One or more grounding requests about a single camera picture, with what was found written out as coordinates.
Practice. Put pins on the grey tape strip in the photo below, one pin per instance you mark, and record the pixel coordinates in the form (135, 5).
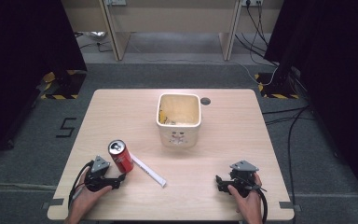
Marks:
(289, 206)
(53, 203)

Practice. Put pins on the white plastic straw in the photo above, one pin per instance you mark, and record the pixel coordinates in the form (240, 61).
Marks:
(149, 171)

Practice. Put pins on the stand base with striped tape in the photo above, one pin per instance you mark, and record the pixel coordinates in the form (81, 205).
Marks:
(276, 87)
(62, 85)

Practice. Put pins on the person's right hand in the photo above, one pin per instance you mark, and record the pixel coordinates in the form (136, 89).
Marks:
(249, 205)

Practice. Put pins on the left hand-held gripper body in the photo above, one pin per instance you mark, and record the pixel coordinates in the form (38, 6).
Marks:
(97, 180)

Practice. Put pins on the dark round table grommet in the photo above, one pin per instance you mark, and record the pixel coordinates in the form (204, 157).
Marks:
(205, 101)

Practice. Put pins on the light wooden desk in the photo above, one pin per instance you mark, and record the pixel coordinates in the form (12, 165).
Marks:
(174, 18)

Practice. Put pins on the yellow wrapper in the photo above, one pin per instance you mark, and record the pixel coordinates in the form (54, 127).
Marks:
(162, 117)

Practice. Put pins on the person's left hand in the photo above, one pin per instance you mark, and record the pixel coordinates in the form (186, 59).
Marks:
(82, 203)

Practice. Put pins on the black curtain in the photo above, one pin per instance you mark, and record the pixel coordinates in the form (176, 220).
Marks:
(338, 77)
(18, 62)

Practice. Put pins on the red soda can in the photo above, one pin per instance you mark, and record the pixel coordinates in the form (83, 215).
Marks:
(121, 157)

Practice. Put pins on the cream square bin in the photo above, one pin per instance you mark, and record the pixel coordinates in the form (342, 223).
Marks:
(179, 123)

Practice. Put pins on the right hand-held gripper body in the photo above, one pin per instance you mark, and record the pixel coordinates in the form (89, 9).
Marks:
(243, 179)

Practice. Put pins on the white wall socket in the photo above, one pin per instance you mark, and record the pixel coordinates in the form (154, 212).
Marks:
(115, 2)
(252, 2)

